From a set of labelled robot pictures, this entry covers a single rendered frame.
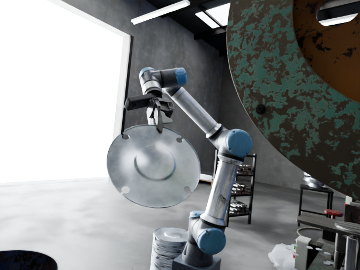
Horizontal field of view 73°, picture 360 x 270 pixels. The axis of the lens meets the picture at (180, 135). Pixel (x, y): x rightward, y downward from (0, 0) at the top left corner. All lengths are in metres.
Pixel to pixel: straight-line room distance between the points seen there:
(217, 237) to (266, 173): 7.05
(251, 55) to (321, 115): 0.21
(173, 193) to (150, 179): 0.08
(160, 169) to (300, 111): 0.41
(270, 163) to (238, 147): 7.00
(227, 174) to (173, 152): 0.35
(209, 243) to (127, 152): 0.54
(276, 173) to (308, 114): 7.44
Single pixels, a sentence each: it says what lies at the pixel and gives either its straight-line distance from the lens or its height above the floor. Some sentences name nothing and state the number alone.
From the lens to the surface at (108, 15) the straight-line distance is 5.87.
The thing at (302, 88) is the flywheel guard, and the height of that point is 1.14.
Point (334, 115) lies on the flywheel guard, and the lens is 0.55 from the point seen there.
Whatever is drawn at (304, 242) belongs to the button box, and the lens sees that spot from 1.30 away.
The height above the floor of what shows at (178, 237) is 0.31.
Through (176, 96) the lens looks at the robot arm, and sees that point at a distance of 1.16.
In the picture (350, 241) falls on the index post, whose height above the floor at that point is 0.79.
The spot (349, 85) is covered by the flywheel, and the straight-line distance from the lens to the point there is 0.64.
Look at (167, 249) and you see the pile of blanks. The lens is 1.89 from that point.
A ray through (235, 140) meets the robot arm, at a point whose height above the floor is 1.04.
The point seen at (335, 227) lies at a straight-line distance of 0.99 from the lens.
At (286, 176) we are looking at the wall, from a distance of 7.91.
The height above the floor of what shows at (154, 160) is 0.94.
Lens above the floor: 1.01
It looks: 2 degrees up
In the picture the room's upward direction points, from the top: 6 degrees clockwise
